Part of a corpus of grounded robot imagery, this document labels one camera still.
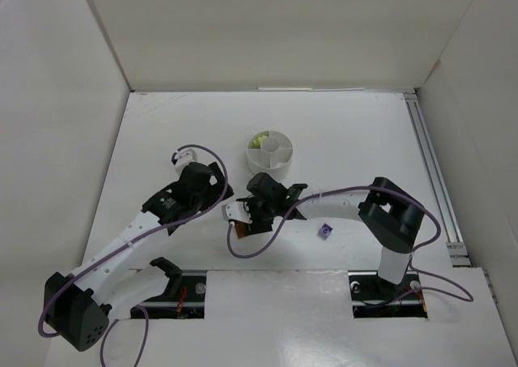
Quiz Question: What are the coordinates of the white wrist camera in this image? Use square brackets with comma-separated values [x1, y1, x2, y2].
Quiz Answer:
[222, 202, 252, 225]
[171, 148, 197, 175]

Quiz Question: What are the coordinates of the purple cable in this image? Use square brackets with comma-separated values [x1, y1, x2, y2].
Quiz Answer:
[226, 185, 475, 304]
[36, 143, 229, 367]

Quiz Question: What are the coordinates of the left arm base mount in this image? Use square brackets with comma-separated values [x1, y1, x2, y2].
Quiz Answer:
[138, 257, 207, 320]

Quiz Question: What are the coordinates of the purple lego brick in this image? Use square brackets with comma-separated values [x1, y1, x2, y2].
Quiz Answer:
[317, 224, 333, 240]

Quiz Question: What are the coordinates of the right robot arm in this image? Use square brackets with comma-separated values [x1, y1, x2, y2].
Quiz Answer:
[223, 173, 425, 284]

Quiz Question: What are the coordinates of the brown lego plate left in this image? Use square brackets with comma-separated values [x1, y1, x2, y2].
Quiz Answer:
[235, 222, 249, 239]

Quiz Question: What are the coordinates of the lime green lego brick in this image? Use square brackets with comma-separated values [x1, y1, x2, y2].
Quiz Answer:
[254, 131, 270, 145]
[250, 138, 262, 149]

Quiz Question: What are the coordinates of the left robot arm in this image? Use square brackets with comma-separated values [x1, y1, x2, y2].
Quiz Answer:
[38, 161, 233, 352]

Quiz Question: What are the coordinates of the aluminium rail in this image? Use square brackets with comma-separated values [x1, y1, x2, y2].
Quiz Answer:
[403, 92, 472, 267]

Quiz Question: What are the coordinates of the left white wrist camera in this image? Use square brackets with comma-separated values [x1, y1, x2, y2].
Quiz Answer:
[171, 148, 197, 175]

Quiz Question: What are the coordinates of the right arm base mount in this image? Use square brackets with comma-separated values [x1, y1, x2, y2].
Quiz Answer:
[348, 271, 428, 318]

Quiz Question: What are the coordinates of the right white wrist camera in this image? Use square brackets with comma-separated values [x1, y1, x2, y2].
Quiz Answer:
[222, 202, 252, 225]

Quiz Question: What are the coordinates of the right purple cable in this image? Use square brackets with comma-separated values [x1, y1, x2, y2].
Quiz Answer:
[226, 185, 475, 304]

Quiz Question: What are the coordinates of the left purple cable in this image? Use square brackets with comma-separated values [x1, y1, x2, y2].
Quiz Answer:
[36, 143, 229, 367]

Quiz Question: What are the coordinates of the white round divided container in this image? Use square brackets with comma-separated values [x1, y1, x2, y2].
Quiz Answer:
[246, 130, 294, 180]

